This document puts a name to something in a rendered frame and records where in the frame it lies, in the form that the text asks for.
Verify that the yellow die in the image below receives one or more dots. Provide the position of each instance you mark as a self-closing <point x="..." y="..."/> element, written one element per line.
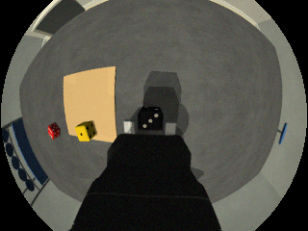
<point x="85" y="131"/>

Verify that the black die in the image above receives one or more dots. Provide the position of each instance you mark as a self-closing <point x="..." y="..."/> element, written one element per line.
<point x="150" y="118"/>

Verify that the tan square mat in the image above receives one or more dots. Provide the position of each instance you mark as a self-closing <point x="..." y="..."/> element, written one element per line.
<point x="90" y="96"/>

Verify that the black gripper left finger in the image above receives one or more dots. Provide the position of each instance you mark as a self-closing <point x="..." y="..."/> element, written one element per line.
<point x="132" y="125"/>

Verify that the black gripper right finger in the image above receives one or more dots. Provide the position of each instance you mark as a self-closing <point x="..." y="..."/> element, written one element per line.
<point x="167" y="126"/>

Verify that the red die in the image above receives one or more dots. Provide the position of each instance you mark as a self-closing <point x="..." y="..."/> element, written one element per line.
<point x="53" y="131"/>

